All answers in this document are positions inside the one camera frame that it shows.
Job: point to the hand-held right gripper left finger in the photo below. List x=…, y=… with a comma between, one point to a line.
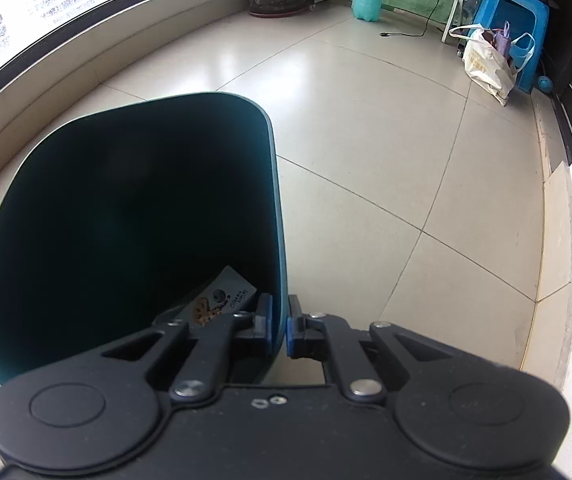
x=265, y=322

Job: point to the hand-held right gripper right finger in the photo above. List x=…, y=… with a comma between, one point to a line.
x=293, y=332

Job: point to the teal plastic trash bin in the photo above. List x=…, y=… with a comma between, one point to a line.
x=115, y=220

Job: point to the printed white snack packet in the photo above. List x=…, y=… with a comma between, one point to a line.
x=218, y=295

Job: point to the white shopping bag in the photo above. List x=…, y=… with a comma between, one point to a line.
x=486, y=67

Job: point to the small blue ball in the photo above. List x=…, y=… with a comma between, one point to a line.
x=544, y=84

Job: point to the purple item in bag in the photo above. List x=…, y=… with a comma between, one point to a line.
x=502, y=40

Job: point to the white metal rack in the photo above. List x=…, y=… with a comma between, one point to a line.
x=453, y=10

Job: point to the dark-framed window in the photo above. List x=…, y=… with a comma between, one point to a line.
x=40, y=0

